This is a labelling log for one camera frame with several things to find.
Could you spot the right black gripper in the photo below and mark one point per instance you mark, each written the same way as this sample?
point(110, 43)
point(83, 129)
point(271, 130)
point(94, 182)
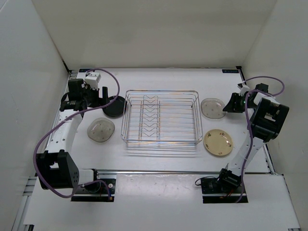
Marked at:
point(231, 107)

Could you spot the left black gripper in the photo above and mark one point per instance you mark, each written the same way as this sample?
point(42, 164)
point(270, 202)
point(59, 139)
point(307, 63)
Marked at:
point(99, 101)

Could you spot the black round plate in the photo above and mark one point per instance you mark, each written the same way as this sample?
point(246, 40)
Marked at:
point(117, 108)

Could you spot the clear glass plate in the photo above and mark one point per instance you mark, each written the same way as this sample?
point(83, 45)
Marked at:
point(212, 108)
point(101, 130)

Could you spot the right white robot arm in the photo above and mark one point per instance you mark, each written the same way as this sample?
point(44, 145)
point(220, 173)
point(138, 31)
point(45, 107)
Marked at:
point(265, 118)

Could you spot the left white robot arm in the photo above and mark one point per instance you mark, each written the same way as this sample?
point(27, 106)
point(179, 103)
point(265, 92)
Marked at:
point(56, 164)

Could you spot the cream floral plate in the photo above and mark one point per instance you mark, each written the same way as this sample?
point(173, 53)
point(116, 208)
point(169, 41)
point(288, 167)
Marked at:
point(218, 142)

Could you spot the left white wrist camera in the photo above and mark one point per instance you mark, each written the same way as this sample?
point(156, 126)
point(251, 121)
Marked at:
point(93, 79)

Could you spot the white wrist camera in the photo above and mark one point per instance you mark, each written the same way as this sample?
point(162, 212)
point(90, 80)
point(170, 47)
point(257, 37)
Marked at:
point(93, 79)
point(243, 89)

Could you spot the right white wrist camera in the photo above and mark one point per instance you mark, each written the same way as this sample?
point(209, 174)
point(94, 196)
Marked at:
point(243, 89)

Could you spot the chrome wire dish rack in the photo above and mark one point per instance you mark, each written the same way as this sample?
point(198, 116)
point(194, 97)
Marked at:
point(162, 117)

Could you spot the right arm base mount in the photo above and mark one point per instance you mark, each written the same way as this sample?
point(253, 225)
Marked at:
point(214, 193)

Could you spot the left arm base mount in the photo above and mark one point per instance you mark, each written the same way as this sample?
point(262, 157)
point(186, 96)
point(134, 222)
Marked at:
point(97, 192)

